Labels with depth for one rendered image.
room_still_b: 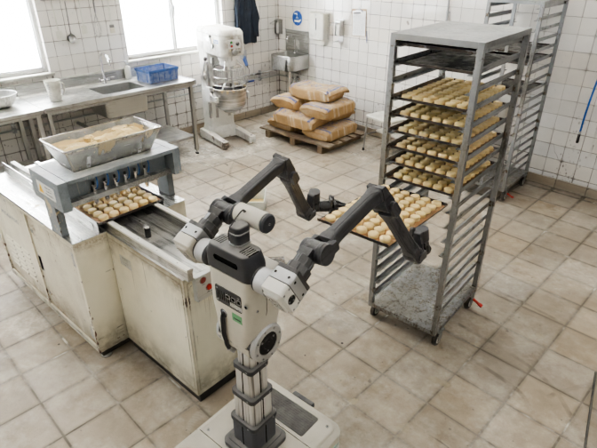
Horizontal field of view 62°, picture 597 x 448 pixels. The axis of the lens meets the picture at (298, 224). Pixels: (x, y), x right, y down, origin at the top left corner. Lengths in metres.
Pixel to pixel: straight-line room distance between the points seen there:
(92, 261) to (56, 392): 0.79
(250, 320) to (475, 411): 1.61
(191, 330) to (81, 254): 0.75
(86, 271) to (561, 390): 2.72
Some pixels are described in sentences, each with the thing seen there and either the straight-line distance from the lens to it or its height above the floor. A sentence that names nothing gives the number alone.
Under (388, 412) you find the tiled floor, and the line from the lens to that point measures 2.90.
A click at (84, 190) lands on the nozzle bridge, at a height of 1.07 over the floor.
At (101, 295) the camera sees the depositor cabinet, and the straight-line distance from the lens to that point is 3.06.
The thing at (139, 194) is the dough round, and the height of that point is 0.92.
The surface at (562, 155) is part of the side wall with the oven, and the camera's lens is 5.75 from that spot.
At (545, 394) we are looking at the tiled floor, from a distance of 3.25.
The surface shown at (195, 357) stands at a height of 0.35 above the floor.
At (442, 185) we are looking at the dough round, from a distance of 2.84.
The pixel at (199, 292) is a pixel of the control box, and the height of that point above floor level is 0.75.
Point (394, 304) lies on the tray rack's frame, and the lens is 3.35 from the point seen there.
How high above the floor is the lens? 2.18
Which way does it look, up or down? 29 degrees down
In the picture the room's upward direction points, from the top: straight up
